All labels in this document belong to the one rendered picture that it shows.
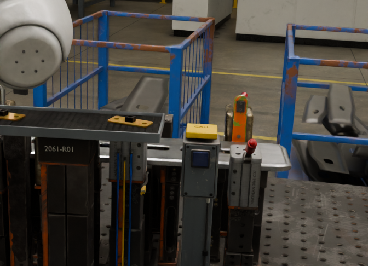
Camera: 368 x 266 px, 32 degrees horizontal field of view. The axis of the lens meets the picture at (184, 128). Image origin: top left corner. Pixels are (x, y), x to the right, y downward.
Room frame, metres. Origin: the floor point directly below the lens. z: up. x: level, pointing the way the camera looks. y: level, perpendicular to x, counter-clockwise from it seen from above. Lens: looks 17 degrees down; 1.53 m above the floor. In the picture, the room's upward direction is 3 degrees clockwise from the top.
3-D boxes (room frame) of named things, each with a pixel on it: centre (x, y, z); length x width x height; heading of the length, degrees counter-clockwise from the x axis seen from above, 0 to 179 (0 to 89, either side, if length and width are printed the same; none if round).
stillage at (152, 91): (3.89, 0.32, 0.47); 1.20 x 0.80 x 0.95; 170
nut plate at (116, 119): (1.21, 0.10, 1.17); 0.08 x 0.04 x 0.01; 69
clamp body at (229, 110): (1.72, -0.15, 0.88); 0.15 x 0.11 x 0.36; 178
